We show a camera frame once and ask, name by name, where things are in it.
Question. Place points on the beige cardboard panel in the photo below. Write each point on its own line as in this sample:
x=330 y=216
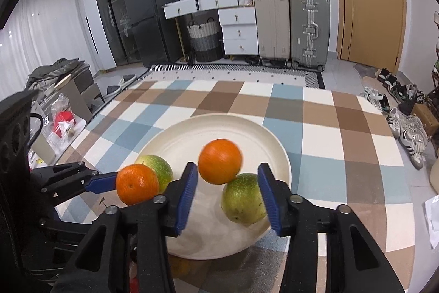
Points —
x=75 y=100

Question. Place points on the pile of dark clothes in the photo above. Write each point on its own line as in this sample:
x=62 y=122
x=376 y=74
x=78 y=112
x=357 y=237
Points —
x=58 y=68

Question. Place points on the grey and white woven basket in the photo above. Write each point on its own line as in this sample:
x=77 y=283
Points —
x=204 y=39

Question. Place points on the wooden stick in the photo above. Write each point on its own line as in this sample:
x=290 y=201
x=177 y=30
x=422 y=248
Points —
x=180 y=39

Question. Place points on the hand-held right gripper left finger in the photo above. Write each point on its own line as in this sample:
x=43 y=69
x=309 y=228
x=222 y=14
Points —
x=185 y=200

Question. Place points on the checked tablecloth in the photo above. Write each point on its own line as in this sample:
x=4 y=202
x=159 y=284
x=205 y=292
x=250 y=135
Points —
x=308 y=128

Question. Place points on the beige suitcase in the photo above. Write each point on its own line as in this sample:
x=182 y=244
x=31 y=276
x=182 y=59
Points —
x=272 y=25

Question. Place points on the silver suitcase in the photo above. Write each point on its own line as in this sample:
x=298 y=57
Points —
x=310 y=28

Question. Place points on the grey doormat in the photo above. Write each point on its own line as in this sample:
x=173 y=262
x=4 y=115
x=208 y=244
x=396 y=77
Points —
x=367 y=71

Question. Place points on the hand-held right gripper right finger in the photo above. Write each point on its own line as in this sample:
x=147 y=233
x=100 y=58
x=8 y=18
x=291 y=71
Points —
x=271 y=202

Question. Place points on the white sheer curtain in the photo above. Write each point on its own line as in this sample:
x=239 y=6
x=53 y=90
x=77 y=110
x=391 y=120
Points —
x=41 y=39

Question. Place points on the dark grey fridge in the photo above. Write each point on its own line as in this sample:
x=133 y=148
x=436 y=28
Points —
x=151 y=4

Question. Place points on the white paper sheet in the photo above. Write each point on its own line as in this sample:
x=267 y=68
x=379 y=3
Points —
x=432 y=217

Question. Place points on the orange mandarin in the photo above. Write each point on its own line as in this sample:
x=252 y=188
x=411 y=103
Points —
x=220 y=161
x=137 y=185

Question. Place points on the yellow-green passion fruit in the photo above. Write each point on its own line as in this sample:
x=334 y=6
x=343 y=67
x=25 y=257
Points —
x=243 y=200

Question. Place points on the wooden door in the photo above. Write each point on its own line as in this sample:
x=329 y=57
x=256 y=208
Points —
x=374 y=4

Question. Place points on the cream round plate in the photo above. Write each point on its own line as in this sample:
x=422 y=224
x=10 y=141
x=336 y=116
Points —
x=205 y=128

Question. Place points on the dark glass-door cabinet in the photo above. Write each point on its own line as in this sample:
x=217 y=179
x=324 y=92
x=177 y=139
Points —
x=106 y=4

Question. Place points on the grey slipper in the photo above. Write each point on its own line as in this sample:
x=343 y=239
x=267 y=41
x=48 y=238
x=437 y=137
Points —
x=125 y=78
x=113 y=89

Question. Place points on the small cardboard box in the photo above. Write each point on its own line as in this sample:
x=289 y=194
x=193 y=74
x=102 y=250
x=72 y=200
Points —
x=425 y=116

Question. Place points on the red plastic bag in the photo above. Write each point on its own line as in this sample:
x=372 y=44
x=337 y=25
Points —
x=63 y=121

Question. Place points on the wooden shoe rack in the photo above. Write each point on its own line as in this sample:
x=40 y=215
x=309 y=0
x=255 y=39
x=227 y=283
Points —
x=436 y=80

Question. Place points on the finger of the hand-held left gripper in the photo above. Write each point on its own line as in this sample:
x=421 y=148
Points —
x=99 y=184
x=58 y=227

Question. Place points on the group of sneakers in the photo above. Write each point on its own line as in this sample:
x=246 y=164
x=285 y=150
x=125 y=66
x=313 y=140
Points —
x=408 y=131

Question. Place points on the clear plastic box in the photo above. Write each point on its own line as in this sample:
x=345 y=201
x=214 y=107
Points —
x=78 y=128

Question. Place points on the white desk with drawers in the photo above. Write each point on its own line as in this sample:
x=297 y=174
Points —
x=236 y=35

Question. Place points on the green passion fruit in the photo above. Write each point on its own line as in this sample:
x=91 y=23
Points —
x=161 y=166

